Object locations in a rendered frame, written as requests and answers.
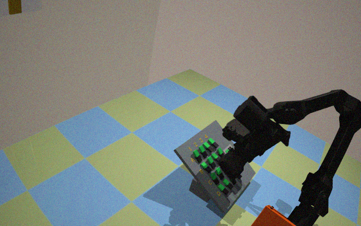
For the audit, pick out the grey switch panel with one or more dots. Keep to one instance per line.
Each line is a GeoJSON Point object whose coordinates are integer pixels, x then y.
{"type": "Point", "coordinates": [200, 155]}

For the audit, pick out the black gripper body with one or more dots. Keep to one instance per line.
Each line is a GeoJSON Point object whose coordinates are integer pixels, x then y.
{"type": "Point", "coordinates": [232, 163]}

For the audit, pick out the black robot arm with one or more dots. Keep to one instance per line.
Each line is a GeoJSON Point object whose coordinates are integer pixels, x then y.
{"type": "Point", "coordinates": [252, 115]}

